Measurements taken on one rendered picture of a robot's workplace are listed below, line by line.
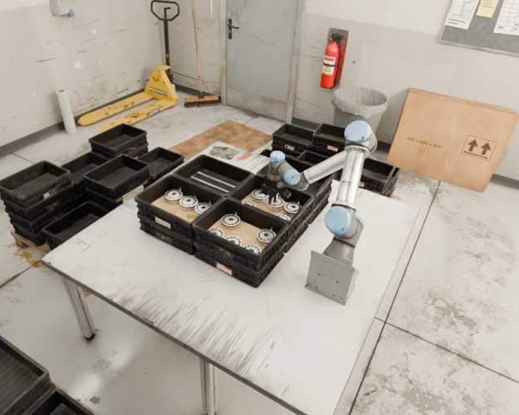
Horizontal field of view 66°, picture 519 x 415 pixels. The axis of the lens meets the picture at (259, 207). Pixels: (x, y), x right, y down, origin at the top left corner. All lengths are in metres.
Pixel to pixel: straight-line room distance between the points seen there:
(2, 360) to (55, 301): 0.90
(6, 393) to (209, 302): 0.93
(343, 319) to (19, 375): 1.47
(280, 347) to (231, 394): 0.75
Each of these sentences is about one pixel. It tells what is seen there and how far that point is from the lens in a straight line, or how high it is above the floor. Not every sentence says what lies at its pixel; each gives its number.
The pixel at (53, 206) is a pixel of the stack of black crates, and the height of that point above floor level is 0.40.
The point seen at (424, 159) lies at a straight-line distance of 4.61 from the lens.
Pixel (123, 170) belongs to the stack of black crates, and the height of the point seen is 0.49.
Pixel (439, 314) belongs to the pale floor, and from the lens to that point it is 3.15.
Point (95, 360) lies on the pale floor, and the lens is 2.72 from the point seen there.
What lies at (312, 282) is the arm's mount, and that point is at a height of 0.76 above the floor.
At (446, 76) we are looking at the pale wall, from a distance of 4.58.
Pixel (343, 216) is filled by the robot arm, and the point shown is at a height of 1.15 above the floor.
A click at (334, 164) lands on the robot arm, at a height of 1.19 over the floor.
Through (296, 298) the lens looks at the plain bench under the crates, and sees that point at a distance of 1.98.
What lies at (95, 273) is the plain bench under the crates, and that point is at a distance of 2.17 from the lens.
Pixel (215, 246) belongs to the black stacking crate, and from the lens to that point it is 1.98.
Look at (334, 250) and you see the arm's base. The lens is 1.89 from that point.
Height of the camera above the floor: 2.20
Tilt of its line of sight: 37 degrees down
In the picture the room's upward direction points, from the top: 4 degrees clockwise
